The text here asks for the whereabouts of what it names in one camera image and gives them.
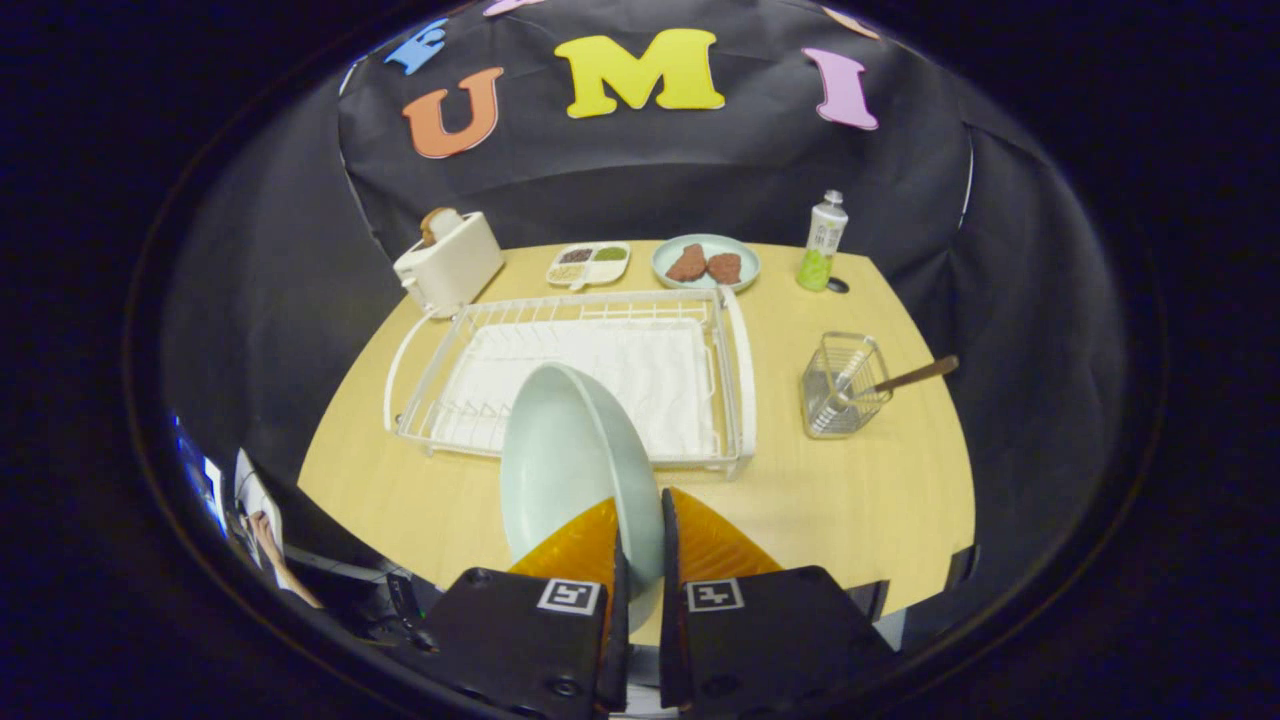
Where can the white toaster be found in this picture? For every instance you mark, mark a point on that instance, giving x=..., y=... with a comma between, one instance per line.
x=455, y=265

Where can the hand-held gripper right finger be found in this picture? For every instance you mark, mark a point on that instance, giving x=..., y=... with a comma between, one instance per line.
x=672, y=650

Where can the computer monitor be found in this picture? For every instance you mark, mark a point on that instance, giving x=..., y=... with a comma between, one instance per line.
x=213, y=490

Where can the large pale green plate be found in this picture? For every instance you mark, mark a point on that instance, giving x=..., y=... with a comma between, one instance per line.
x=570, y=460

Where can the black backdrop cloth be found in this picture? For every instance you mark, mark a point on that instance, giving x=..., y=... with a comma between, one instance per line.
x=250, y=250

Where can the white paper sheet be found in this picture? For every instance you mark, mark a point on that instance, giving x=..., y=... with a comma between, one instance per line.
x=250, y=490

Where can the small green plate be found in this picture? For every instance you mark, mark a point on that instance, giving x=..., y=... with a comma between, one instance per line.
x=750, y=268

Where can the brown bread slice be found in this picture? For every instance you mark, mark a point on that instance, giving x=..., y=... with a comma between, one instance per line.
x=435, y=225

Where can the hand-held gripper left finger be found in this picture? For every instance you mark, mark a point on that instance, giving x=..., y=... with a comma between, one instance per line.
x=617, y=660

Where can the brown meat patty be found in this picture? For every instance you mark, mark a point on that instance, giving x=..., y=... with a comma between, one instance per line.
x=724, y=268
x=688, y=265

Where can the white divided condiment dish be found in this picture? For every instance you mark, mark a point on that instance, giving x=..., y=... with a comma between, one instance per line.
x=590, y=262

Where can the green and white bottle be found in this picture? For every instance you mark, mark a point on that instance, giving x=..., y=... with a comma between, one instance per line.
x=822, y=245

